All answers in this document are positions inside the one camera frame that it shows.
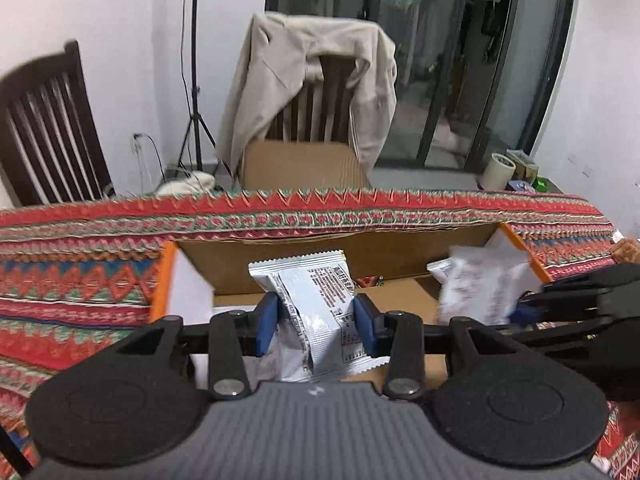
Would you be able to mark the white wall socket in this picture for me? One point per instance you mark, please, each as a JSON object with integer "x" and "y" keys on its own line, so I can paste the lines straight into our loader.
{"x": 136, "y": 144}

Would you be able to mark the small printed carton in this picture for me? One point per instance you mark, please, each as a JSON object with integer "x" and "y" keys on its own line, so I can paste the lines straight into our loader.
{"x": 522, "y": 162}

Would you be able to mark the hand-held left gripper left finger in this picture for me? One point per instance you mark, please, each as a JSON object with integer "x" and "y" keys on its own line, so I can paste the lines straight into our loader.
{"x": 266, "y": 327}

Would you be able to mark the black tripod stand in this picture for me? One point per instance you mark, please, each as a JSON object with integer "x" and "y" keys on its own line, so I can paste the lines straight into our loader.
{"x": 194, "y": 60}

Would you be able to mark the plain brown cardboard box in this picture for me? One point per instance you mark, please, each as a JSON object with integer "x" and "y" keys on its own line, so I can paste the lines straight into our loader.
{"x": 300, "y": 167}

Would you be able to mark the beige jacket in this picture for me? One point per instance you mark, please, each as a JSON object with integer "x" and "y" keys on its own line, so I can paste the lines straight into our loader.
{"x": 280, "y": 60}

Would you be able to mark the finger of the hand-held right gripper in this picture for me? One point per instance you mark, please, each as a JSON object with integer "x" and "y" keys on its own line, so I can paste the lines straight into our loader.
{"x": 575, "y": 332}
{"x": 575, "y": 292}

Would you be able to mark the red patterned tablecloth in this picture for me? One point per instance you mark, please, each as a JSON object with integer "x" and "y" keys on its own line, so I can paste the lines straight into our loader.
{"x": 75, "y": 280}

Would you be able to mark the small green box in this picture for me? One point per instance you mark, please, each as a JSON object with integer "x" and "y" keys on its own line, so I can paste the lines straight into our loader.
{"x": 539, "y": 183}

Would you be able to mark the black-framed glass sliding door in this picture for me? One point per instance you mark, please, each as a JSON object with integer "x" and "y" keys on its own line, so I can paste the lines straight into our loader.
{"x": 430, "y": 85}

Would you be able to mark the wooden chair with jacket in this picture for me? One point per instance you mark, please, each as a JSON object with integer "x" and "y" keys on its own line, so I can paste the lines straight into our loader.
{"x": 320, "y": 110}

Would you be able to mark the orange-edged cardboard box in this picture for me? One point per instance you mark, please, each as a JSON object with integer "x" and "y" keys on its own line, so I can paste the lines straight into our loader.
{"x": 310, "y": 260}

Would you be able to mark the dark wooden slatted chair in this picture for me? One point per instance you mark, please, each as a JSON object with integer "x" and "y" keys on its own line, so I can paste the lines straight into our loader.
{"x": 50, "y": 135}

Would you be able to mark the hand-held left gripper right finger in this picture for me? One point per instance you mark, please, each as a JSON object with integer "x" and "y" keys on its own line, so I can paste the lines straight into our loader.
{"x": 364, "y": 327}

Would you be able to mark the beige tape roll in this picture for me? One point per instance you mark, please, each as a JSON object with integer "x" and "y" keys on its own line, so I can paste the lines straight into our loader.
{"x": 497, "y": 170}

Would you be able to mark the silver snack packet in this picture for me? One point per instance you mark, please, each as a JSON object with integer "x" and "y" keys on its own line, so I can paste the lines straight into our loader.
{"x": 312, "y": 305}
{"x": 480, "y": 285}

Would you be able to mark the brown fuzzy object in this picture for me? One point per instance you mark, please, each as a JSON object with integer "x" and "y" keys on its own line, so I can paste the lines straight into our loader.
{"x": 627, "y": 251}

